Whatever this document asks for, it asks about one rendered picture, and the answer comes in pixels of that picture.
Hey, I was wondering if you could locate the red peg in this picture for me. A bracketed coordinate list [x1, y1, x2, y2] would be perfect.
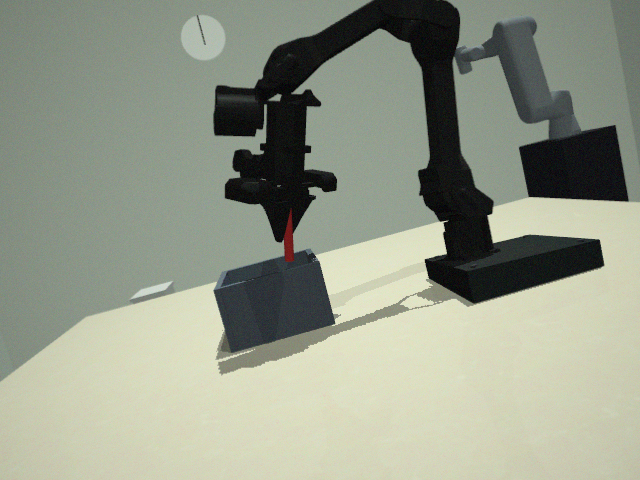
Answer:
[284, 208, 294, 262]

